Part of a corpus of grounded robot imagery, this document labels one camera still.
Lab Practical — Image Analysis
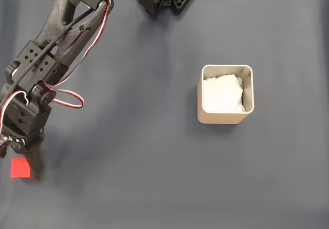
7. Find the red cube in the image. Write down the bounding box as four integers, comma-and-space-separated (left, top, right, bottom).
10, 158, 34, 179

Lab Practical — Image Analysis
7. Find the beige square box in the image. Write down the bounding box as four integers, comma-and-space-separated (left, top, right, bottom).
197, 64, 255, 125

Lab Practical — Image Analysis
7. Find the white crumpled tissue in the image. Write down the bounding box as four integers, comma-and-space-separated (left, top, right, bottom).
203, 73, 245, 112

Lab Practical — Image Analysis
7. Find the camera circuit board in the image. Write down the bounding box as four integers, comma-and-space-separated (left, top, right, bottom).
0, 132, 11, 159

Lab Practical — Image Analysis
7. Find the camera cable with coloured wires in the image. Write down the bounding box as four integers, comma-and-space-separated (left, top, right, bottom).
9, 7, 95, 88

